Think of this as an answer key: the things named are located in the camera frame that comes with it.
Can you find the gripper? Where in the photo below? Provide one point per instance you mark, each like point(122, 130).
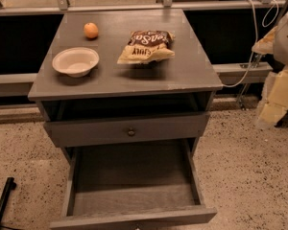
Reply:
point(286, 43)

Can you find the brown chip bag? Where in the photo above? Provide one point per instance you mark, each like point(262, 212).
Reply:
point(147, 46)

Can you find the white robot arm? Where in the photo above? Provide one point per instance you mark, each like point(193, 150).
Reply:
point(280, 49)

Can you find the grey wooden drawer cabinet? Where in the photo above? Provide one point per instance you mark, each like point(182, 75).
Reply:
point(183, 84)

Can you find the open grey wooden drawer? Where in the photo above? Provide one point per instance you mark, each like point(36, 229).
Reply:
point(135, 186)

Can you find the closed grey drawer with knob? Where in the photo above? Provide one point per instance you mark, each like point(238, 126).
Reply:
point(68, 134)

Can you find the orange fruit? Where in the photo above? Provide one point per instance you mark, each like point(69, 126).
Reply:
point(91, 30)

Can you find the white paper bowl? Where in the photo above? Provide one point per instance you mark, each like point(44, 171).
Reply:
point(75, 62)

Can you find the black metal bar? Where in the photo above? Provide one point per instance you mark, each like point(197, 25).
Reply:
point(9, 186)

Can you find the metal railing frame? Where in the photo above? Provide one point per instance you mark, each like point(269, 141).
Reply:
point(28, 28)

